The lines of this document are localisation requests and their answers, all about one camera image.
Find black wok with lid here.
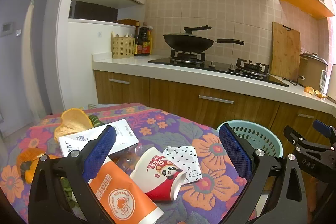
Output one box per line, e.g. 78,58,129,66
163,25,245,53

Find white paper receipt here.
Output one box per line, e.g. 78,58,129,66
59,119,139,156

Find orange soy milk cup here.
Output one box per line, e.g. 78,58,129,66
89,158,163,224

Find white kitchen countertop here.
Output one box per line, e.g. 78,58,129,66
92,52,335,116

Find large sauce bottle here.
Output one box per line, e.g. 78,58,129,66
139,22,153,56

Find clear plastic bag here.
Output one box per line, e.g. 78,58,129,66
110,143,144,174

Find dark soy sauce bottle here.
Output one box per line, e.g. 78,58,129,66
134,22,143,56

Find light blue trash basket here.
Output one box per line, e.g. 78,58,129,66
217,120,284,157

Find red white paper cup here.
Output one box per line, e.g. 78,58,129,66
130,147,186,202

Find white timer device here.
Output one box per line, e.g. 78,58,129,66
319,70,327,91

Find brown rice cooker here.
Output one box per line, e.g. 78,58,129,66
298,53,328,92

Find beige utensil basket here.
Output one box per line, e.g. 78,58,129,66
111,32,135,59

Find wooden cutting board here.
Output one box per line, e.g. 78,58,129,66
270,22,301,81

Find orange wall cabinet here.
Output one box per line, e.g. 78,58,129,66
280,0,334,19

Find black gas stove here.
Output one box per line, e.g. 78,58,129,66
148,50,289,87

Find polka dot paper wrapper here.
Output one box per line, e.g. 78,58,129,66
163,146,202,185

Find large pomelo peel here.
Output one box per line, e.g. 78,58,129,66
54,108,93,143

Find orange peel piece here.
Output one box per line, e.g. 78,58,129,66
16,148,46,184

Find wooden cabinet doors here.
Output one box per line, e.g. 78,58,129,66
94,71,335,153

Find green vegetable leaf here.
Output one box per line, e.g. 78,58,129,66
88,114,105,127

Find floral tablecloth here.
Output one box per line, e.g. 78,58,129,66
1,103,246,223

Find orange peels on counter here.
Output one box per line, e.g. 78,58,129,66
304,86,327,98

